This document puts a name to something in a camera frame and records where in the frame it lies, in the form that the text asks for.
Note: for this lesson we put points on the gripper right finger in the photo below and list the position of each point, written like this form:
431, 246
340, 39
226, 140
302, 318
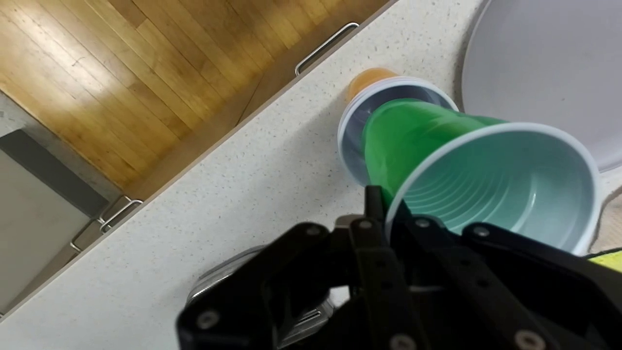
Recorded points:
510, 272

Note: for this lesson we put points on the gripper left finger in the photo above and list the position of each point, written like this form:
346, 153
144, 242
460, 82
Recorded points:
272, 282

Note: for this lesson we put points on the green plastic cup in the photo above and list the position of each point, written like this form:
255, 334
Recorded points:
413, 136

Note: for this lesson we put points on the yellow-green object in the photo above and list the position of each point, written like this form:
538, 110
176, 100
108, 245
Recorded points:
610, 260

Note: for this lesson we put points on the white round plate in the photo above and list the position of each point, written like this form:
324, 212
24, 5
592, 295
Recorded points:
544, 63

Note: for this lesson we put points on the orange plastic cup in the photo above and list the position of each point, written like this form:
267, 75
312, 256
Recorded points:
369, 80

